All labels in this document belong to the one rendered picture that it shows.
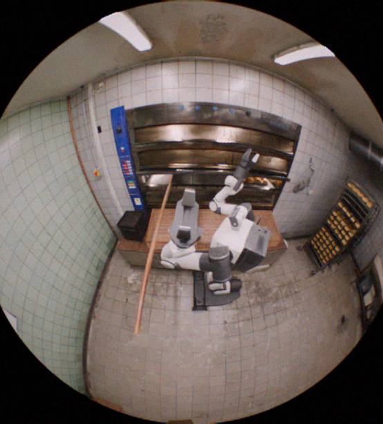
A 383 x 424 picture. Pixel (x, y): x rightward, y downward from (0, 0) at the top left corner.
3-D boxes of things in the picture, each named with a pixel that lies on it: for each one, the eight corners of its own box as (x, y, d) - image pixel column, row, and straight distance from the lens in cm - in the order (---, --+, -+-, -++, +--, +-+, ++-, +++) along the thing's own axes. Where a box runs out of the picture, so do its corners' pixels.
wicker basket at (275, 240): (233, 222, 194) (237, 208, 177) (265, 222, 218) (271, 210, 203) (241, 249, 166) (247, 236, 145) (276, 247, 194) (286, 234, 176)
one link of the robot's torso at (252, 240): (255, 250, 106) (275, 218, 83) (240, 288, 89) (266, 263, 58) (223, 235, 106) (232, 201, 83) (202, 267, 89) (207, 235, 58)
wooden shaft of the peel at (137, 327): (139, 334, 77) (137, 334, 74) (135, 333, 78) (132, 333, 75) (174, 175, 178) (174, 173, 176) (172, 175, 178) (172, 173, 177)
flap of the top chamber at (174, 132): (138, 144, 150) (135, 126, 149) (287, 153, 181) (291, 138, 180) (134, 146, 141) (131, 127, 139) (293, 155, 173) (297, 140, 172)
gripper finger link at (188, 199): (181, 190, 25) (181, 205, 31) (197, 193, 25) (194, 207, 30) (183, 184, 26) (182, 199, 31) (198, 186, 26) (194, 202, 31)
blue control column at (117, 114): (165, 190, 381) (157, 113, 332) (170, 190, 378) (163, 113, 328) (148, 243, 243) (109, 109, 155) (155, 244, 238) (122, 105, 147)
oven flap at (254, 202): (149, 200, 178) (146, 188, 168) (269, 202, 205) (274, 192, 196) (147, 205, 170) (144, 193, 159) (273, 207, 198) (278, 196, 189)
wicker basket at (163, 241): (155, 221, 192) (152, 208, 174) (192, 222, 184) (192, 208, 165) (148, 248, 164) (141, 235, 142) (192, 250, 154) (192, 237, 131)
